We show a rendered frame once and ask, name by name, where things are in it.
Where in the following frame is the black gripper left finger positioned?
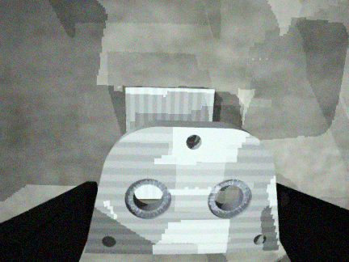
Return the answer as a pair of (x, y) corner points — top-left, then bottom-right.
(0, 181), (98, 262)

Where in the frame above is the grey metal plate with two round holes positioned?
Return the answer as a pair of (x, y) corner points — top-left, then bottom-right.
(85, 120), (280, 255)

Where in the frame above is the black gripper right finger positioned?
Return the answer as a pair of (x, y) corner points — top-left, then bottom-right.
(275, 183), (349, 262)

